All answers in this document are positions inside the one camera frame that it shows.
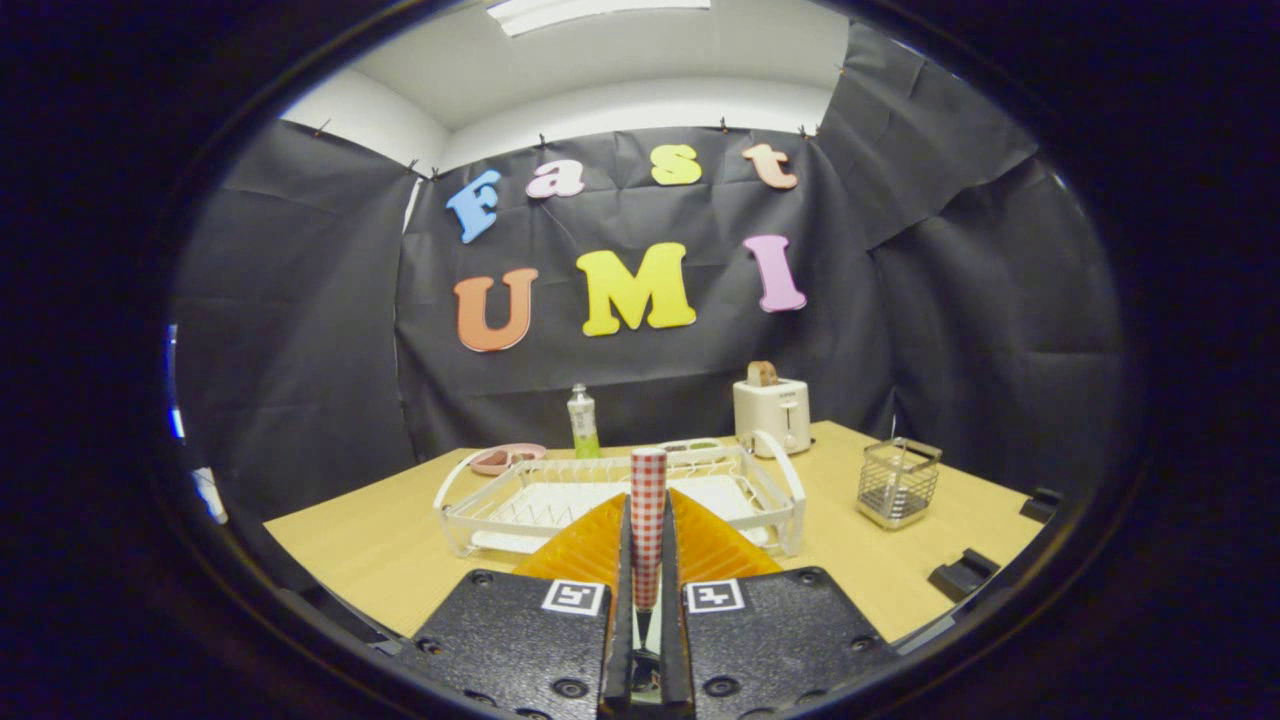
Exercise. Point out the black table clamp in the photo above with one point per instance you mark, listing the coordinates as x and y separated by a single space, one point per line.
1040 505
962 577

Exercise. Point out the brown food piece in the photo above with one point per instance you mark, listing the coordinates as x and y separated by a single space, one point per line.
497 458

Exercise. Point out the white drip tray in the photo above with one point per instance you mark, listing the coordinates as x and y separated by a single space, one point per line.
560 500

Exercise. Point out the black backdrop cloth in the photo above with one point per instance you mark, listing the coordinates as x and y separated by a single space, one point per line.
300 350

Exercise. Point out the pink plate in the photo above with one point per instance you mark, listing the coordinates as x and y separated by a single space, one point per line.
490 469

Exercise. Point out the brown bread slice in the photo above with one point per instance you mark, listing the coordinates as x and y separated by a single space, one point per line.
763 374

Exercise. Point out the white toaster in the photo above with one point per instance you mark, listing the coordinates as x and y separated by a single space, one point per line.
770 415

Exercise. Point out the ceiling light panel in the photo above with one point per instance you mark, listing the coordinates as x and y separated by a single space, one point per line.
600 12

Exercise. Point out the white divided spice tray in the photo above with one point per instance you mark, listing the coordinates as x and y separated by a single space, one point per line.
690 445

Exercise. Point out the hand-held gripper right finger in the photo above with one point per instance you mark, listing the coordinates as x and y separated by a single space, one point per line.
672 640

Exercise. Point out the clear bottle with green liquid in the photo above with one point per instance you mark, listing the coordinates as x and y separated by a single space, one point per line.
583 425

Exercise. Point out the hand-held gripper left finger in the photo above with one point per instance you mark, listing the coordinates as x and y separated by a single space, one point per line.
620 650

